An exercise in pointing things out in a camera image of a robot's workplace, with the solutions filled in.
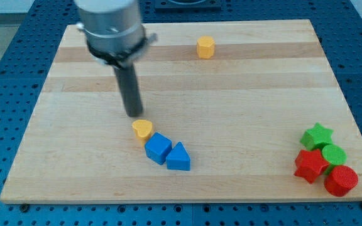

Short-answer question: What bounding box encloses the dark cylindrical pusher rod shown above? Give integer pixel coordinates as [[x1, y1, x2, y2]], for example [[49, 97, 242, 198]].
[[114, 65, 143, 117]]

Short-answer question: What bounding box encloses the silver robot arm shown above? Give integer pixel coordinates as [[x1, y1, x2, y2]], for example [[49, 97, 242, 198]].
[[74, 0, 157, 117]]

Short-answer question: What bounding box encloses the green star block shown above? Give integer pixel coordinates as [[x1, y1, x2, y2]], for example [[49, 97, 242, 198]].
[[300, 122, 334, 151]]

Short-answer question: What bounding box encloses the red star block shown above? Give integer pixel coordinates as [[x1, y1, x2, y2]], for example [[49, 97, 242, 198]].
[[293, 149, 329, 184]]

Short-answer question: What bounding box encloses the yellow heart block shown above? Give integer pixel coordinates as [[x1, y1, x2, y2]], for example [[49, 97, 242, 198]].
[[131, 119, 154, 146]]

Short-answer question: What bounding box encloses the blue cube block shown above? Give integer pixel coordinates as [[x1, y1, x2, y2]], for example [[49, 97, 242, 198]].
[[145, 132, 172, 165]]

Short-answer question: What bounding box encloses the yellow hexagon block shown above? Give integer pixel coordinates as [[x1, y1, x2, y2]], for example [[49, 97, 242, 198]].
[[196, 36, 216, 59]]

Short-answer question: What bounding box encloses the blue triangle block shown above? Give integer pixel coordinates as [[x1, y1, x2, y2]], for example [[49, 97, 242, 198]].
[[166, 142, 191, 171]]

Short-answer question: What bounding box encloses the wooden board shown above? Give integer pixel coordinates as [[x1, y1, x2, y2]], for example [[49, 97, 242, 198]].
[[0, 19, 362, 204]]

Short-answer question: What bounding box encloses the blue perforated table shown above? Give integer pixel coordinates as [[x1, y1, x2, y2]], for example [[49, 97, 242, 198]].
[[0, 0, 362, 225]]

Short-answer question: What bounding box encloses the green cylinder block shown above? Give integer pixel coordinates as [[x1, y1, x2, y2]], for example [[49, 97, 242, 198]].
[[321, 144, 347, 175]]

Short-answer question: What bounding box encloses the red cylinder block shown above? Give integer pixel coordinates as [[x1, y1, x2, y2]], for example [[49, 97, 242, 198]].
[[324, 165, 359, 197]]

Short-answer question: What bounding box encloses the dark base mount plate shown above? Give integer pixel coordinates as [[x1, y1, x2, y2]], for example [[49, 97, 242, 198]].
[[153, 0, 222, 11]]

